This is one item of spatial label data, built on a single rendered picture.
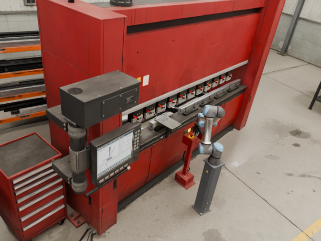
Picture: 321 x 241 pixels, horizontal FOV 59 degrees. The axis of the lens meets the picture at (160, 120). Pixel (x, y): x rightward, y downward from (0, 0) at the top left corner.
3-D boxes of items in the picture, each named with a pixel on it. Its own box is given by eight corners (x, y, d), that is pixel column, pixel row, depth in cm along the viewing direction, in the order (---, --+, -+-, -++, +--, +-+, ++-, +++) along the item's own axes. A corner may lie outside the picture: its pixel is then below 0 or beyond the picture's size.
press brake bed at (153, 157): (111, 217, 332) (113, 163, 289) (100, 207, 343) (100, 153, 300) (234, 128, 535) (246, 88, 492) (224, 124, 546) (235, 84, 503)
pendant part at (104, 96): (85, 204, 207) (82, 102, 163) (65, 187, 219) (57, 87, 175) (133, 171, 243) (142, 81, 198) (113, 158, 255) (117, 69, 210)
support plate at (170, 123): (172, 129, 325) (172, 129, 325) (155, 120, 339) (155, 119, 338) (181, 124, 338) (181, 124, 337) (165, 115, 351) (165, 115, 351)
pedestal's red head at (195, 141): (190, 148, 355) (193, 136, 346) (181, 142, 364) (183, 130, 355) (200, 143, 368) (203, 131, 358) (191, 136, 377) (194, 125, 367)
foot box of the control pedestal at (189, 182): (187, 190, 385) (188, 183, 379) (173, 179, 399) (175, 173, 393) (196, 183, 398) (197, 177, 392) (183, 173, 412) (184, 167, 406)
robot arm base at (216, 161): (223, 163, 319) (225, 156, 314) (214, 167, 311) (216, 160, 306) (214, 155, 329) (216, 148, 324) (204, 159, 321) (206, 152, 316)
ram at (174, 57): (106, 123, 272) (108, 40, 230) (101, 119, 276) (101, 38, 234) (247, 63, 475) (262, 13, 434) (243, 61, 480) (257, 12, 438)
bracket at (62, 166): (69, 185, 216) (69, 178, 212) (52, 169, 229) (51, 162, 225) (110, 162, 243) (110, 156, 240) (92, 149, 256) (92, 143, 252)
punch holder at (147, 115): (145, 119, 318) (146, 106, 309) (140, 116, 322) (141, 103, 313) (154, 115, 328) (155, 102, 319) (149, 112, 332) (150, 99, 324)
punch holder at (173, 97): (168, 108, 345) (170, 96, 336) (163, 105, 349) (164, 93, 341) (176, 104, 355) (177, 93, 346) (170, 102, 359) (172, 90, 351)
